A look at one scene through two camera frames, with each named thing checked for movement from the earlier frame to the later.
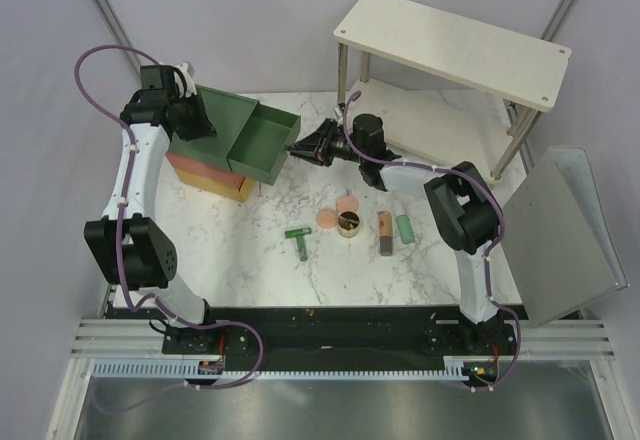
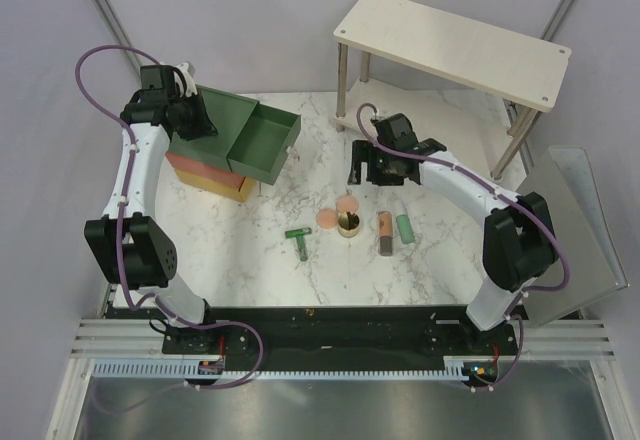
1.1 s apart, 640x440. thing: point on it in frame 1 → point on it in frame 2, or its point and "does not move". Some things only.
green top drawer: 262,147 does not move
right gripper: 320,139 → 366,151
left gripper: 204,127 does not move
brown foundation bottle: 386,233 does not move
